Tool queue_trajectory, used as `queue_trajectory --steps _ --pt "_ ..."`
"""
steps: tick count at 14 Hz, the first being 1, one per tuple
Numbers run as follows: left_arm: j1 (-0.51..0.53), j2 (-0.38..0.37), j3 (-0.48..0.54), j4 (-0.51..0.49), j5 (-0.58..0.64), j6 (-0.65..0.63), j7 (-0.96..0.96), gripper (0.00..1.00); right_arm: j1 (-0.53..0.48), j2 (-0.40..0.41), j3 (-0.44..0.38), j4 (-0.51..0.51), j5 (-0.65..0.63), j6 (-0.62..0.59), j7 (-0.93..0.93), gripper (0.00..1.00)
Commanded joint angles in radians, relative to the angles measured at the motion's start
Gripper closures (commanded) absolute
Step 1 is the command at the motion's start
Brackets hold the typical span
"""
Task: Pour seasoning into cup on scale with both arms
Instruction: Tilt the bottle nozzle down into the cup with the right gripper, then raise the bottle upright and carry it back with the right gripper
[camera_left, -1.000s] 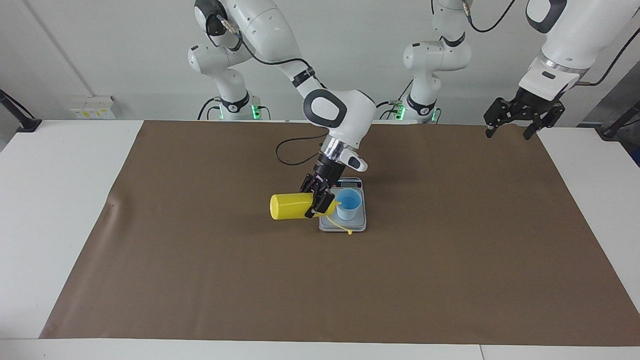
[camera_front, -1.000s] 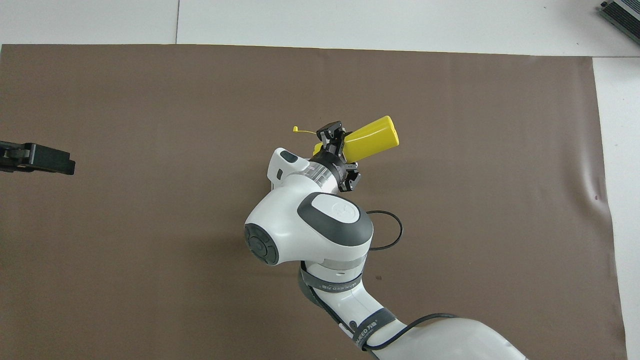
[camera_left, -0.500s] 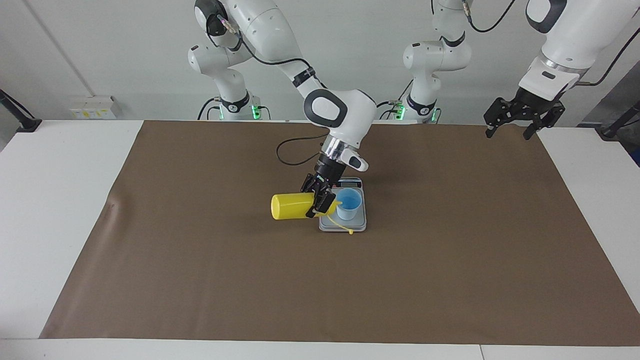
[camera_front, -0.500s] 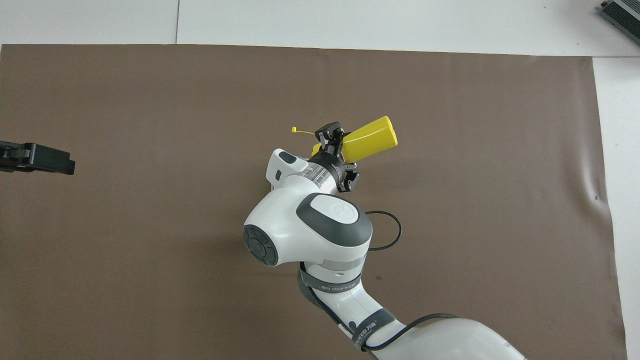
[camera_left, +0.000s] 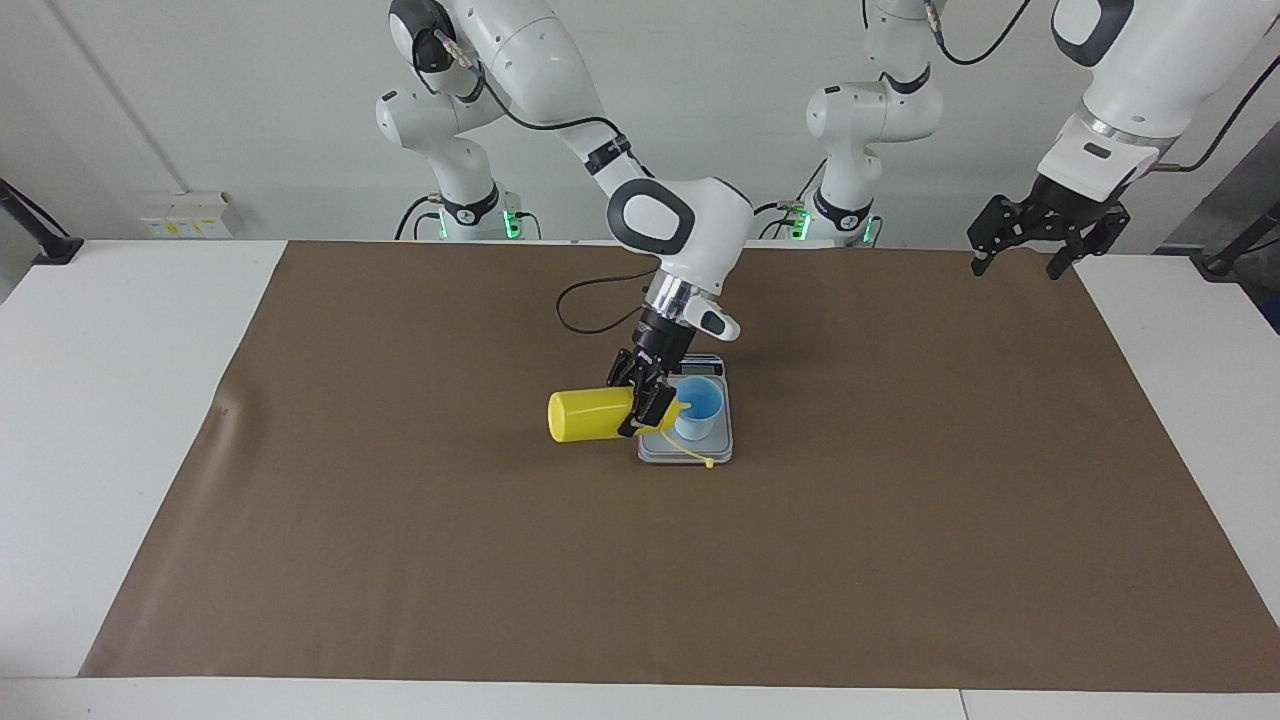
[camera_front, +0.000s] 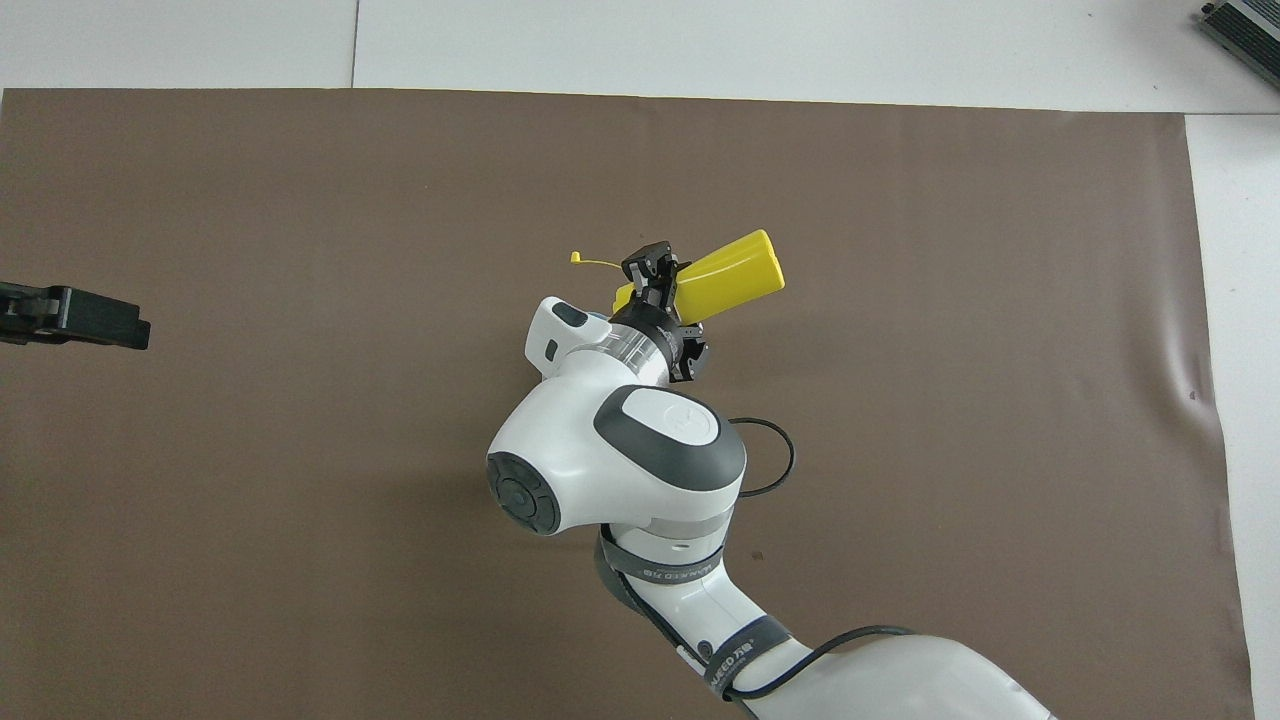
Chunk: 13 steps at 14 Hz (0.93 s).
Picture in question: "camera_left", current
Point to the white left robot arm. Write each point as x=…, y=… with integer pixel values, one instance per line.
x=1150, y=60

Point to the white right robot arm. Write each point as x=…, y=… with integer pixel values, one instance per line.
x=700, y=230

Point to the yellow squeeze bottle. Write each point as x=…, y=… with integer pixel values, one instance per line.
x=585, y=415

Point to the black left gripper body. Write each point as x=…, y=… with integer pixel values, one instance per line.
x=1060, y=210

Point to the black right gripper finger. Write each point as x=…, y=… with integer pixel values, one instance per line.
x=625, y=372
x=658, y=400

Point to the silver digital kitchen scale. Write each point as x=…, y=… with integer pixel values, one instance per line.
x=725, y=440

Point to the white wall socket panel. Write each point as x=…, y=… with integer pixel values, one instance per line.
x=185, y=215

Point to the dark grey panel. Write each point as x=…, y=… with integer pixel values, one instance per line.
x=1230, y=200

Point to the black clamp stand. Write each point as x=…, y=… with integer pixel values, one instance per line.
x=55, y=247
x=1225, y=258

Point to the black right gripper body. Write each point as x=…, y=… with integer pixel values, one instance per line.
x=660, y=345

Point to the brown paper mat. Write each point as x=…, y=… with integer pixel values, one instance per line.
x=640, y=570

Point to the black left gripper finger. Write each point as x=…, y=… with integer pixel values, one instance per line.
x=1105, y=225
x=995, y=225

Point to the light blue cup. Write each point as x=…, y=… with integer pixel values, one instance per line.
x=705, y=400

